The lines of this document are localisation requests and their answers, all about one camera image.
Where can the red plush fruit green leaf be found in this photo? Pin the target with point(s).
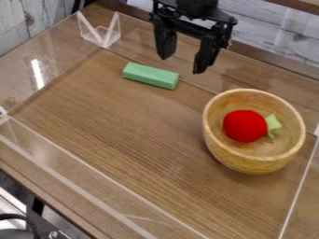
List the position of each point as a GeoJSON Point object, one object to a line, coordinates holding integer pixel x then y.
{"type": "Point", "coordinates": [246, 126]}

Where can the clear acrylic corner bracket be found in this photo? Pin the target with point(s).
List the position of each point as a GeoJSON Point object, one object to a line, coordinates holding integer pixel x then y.
{"type": "Point", "coordinates": [101, 36]}

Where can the black table leg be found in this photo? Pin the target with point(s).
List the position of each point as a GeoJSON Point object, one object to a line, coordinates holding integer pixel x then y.
{"type": "Point", "coordinates": [37, 206]}

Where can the black device bottom left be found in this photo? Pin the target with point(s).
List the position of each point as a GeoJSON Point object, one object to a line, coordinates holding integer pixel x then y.
{"type": "Point", "coordinates": [33, 231]}

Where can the clear acrylic tray wall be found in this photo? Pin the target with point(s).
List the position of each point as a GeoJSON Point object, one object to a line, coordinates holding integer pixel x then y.
{"type": "Point", "coordinates": [97, 202]}

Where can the green rectangular block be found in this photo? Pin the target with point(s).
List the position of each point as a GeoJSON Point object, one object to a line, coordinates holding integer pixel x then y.
{"type": "Point", "coordinates": [151, 75]}

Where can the light wooden bowl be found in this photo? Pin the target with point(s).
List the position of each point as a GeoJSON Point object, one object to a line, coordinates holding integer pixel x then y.
{"type": "Point", "coordinates": [271, 152]}

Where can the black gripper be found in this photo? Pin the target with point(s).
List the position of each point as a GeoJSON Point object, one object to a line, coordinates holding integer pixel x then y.
{"type": "Point", "coordinates": [199, 19]}

